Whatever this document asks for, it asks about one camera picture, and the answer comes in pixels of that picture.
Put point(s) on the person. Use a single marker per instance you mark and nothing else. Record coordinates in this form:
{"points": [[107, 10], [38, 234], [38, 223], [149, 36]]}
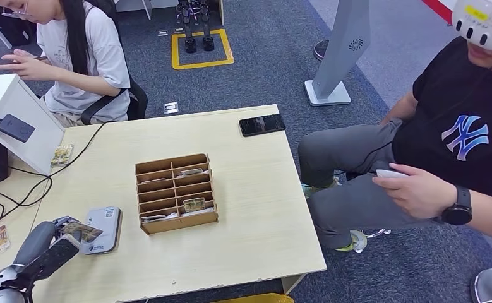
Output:
{"points": [[99, 62]]}

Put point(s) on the headset person's left hand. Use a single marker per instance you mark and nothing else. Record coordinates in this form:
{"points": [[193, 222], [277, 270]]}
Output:
{"points": [[421, 194]]}

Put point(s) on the black square pad device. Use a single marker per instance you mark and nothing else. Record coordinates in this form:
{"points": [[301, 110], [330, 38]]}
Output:
{"points": [[15, 128]]}

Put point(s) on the black office chair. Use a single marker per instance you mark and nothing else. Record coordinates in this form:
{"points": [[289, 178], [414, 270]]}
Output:
{"points": [[139, 104]]}

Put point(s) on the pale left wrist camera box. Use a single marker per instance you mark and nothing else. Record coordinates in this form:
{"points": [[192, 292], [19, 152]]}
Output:
{"points": [[53, 259]]}

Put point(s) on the white slanted console stand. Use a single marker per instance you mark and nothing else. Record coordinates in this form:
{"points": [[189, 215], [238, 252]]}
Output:
{"points": [[3, 94]]}

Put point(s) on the chrome chair base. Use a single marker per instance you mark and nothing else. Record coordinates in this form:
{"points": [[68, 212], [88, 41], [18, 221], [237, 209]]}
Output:
{"points": [[377, 232]]}

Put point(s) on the white VR headset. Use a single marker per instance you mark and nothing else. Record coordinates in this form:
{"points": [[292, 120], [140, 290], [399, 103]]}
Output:
{"points": [[484, 21]]}

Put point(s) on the black standing robot legs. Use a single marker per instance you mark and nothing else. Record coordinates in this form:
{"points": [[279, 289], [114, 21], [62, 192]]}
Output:
{"points": [[190, 44]]}

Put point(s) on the person wearing VR headset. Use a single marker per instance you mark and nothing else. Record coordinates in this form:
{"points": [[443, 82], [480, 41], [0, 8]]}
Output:
{"points": [[450, 104]]}

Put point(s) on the person's left hand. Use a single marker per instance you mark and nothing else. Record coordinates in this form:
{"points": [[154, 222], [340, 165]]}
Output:
{"points": [[32, 69]]}

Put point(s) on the white key card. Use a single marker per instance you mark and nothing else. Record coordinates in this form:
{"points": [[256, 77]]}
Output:
{"points": [[199, 212]]}

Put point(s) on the headset person's right forearm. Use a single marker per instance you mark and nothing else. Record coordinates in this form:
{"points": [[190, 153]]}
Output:
{"points": [[400, 108]]}

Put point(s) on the yellow floor tape square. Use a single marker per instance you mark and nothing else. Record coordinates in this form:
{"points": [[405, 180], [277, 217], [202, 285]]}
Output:
{"points": [[204, 63]]}

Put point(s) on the wooden slotted card organizer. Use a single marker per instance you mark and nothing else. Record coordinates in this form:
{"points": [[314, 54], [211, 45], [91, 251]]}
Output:
{"points": [[174, 226]]}

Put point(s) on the yellow floor tape strip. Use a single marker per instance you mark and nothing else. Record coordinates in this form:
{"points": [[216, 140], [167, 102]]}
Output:
{"points": [[262, 299]]}

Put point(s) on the upright printed key card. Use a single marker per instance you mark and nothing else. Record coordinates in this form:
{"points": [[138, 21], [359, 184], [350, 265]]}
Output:
{"points": [[194, 205]]}

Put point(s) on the black wristwatch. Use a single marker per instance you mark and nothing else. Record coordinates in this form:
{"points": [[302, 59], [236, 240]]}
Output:
{"points": [[457, 213]]}

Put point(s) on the person's left forearm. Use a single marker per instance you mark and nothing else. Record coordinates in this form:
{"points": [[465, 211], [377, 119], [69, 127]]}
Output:
{"points": [[86, 81]]}

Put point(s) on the printed card with green picture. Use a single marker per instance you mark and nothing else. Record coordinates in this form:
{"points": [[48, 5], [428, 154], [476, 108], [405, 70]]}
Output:
{"points": [[61, 155]]}

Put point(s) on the black round floor object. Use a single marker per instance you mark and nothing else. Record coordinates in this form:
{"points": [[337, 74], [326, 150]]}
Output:
{"points": [[321, 50]]}

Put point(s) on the wooden desk side panel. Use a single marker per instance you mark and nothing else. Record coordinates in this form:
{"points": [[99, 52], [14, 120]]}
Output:
{"points": [[291, 284]]}

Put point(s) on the grey card reader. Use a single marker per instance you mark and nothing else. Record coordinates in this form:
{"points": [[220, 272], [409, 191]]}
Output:
{"points": [[108, 217]]}

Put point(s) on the black smartphone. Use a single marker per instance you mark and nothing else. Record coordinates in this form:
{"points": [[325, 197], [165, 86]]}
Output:
{"points": [[262, 124]]}

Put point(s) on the white key cards stack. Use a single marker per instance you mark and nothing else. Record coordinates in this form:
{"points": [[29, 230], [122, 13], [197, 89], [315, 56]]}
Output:
{"points": [[158, 218]]}

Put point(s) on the pale printed key card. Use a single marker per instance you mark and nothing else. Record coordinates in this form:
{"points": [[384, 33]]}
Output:
{"points": [[191, 171]]}

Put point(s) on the printed ID card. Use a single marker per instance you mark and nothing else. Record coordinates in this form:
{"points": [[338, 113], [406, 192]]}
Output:
{"points": [[82, 231]]}

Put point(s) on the black cabinet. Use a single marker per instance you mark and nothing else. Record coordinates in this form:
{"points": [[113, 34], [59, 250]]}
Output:
{"points": [[11, 27]]}

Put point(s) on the grey kiosk stand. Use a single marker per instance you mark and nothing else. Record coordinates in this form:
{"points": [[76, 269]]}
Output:
{"points": [[342, 50]]}

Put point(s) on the small silver floor socket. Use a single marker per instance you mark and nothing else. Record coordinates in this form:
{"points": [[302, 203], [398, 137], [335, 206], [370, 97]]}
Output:
{"points": [[163, 32]]}

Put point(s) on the white desk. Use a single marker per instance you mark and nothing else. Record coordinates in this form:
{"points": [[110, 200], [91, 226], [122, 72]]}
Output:
{"points": [[128, 4]]}

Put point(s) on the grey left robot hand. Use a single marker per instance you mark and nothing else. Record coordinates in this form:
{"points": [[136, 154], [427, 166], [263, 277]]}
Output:
{"points": [[36, 244]]}

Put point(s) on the white handheld controller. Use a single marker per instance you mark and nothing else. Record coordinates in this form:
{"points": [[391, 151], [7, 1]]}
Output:
{"points": [[390, 173]]}

